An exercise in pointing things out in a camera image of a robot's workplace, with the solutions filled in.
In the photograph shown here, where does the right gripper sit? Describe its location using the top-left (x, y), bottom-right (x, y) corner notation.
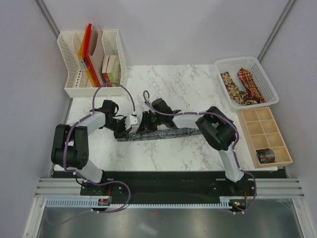
top-left (137, 111), bottom-right (164, 134)

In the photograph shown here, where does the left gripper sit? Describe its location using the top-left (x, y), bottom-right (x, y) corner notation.
top-left (103, 117), bottom-right (132, 139)

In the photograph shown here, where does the blue grey floral tie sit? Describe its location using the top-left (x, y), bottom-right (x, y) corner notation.
top-left (117, 128), bottom-right (201, 142)

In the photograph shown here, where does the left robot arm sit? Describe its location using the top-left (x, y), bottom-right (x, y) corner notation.
top-left (51, 100), bottom-right (131, 195)

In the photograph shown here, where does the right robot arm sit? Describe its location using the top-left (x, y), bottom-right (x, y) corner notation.
top-left (137, 98), bottom-right (252, 195)

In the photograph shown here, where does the green book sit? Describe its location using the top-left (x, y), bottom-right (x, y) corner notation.
top-left (108, 56), bottom-right (121, 83)

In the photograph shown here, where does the red book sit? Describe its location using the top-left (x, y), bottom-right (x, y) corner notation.
top-left (101, 55), bottom-right (112, 87)

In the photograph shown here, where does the white file organizer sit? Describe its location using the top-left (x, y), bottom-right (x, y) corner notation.
top-left (57, 29), bottom-right (128, 98)

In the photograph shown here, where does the beige cardboard folder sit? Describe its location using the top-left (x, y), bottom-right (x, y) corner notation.
top-left (88, 26), bottom-right (105, 85)

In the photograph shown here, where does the orange red folder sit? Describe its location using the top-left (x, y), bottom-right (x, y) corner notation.
top-left (77, 23), bottom-right (100, 87)

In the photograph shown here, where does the gold patterned tie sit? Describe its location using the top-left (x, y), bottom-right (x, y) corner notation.
top-left (220, 72), bottom-right (257, 106)

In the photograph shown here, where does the white plastic basket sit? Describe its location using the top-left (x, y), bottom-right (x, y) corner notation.
top-left (214, 56), bottom-right (279, 112)

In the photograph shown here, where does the red patterned tie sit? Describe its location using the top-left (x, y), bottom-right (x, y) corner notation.
top-left (237, 68), bottom-right (266, 104)

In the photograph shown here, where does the rolled dark tie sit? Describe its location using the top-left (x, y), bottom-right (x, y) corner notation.
top-left (256, 148), bottom-right (275, 164)

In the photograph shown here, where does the wooden compartment box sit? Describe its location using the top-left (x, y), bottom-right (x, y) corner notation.
top-left (238, 107), bottom-right (293, 169)

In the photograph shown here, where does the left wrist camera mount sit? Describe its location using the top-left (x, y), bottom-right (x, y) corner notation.
top-left (125, 115), bottom-right (139, 129)

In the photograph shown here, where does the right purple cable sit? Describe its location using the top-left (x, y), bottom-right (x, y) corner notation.
top-left (143, 90), bottom-right (257, 196)

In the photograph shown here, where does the purple cable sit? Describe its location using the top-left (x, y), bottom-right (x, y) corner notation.
top-left (63, 83), bottom-right (136, 185)
top-left (143, 90), bottom-right (257, 196)

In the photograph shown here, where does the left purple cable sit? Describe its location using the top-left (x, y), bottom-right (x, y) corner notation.
top-left (63, 83), bottom-right (136, 185)

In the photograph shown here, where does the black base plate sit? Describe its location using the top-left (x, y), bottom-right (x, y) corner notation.
top-left (80, 171), bottom-right (255, 205)

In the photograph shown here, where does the white cable duct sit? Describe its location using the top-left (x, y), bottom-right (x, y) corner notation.
top-left (45, 197), bottom-right (232, 209)

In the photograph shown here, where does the aluminium rail frame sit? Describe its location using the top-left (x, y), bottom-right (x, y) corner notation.
top-left (23, 170), bottom-right (304, 238)

